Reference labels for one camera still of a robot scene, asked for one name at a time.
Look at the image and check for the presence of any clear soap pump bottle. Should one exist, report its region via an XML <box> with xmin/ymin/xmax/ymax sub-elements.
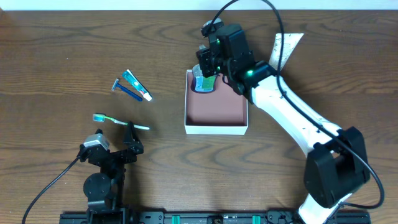
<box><xmin>191</xmin><ymin>64</ymin><xmax>217</xmax><ymax>93</ymax></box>

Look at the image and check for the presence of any white lotion tube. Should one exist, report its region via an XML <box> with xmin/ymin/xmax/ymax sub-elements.
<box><xmin>269</xmin><ymin>33</ymin><xmax>304</xmax><ymax>70</ymax></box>

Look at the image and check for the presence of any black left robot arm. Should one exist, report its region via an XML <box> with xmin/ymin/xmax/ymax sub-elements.
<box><xmin>78</xmin><ymin>122</ymin><xmax>144</xmax><ymax>212</ymax></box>

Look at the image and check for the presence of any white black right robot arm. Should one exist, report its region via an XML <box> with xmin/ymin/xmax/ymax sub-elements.
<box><xmin>197</xmin><ymin>19</ymin><xmax>370</xmax><ymax>223</ymax></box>

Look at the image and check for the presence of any green toothbrush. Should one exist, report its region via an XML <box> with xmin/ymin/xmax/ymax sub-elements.
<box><xmin>93</xmin><ymin>113</ymin><xmax>150</xmax><ymax>130</ymax></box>

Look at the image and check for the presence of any blue disposable razor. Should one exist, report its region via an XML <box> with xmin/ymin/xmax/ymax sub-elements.
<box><xmin>111</xmin><ymin>78</ymin><xmax>142</xmax><ymax>101</ymax></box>

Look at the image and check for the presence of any white cardboard box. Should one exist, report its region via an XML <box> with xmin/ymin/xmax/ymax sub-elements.
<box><xmin>184</xmin><ymin>70</ymin><xmax>249</xmax><ymax>135</ymax></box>

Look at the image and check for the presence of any small toothpaste tube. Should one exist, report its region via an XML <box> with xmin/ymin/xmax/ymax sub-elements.
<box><xmin>122</xmin><ymin>69</ymin><xmax>152</xmax><ymax>101</ymax></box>

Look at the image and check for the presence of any black left camera cable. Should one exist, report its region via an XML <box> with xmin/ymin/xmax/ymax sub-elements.
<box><xmin>21</xmin><ymin>156</ymin><xmax>81</xmax><ymax>224</ymax></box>

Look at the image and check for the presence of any black camera cable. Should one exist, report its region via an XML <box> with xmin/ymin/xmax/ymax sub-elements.
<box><xmin>21</xmin><ymin>156</ymin><xmax>81</xmax><ymax>224</ymax></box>
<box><xmin>205</xmin><ymin>0</ymin><xmax>386</xmax><ymax>210</ymax></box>

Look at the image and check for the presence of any black right camera cable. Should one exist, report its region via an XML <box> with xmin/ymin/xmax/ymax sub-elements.
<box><xmin>205</xmin><ymin>0</ymin><xmax>386</xmax><ymax>210</ymax></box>

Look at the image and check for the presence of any black mounting rail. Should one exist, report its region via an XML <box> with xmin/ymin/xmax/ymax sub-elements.
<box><xmin>58</xmin><ymin>208</ymin><xmax>373</xmax><ymax>224</ymax></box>

